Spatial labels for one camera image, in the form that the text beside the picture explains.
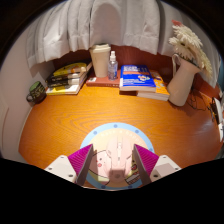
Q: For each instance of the orange book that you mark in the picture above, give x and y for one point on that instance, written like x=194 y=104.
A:
x=160 y=90

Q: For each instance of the dark green mug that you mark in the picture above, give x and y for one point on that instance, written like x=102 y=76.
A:
x=37 y=92

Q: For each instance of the clear spray bottle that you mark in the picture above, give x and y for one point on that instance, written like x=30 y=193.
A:
x=112 y=68

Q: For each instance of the white and pink flowers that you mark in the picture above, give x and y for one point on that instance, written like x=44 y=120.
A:
x=190 y=43

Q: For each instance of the round cartoon print mouse pad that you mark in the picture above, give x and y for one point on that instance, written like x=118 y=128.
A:
x=100 y=136

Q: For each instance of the pink white computer mouse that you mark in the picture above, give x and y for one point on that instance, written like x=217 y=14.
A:
x=117 y=156

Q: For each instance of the dark red book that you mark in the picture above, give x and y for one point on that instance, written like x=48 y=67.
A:
x=100 y=81

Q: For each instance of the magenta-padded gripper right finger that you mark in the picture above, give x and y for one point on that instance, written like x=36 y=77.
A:
x=150 y=160

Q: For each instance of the pale yellow white book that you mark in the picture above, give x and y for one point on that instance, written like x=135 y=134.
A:
x=63 y=90

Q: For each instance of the yellow and black book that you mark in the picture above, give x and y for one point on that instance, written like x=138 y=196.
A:
x=71 y=68

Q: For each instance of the white pitcher vase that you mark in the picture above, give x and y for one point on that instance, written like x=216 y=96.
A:
x=182 y=83

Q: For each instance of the cream tumbler with lid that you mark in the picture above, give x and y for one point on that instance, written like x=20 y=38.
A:
x=100 y=61

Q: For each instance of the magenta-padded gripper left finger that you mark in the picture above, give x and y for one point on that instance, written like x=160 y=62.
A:
x=78 y=160

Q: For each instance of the white pleated curtain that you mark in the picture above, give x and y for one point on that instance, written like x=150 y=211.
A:
x=106 y=23

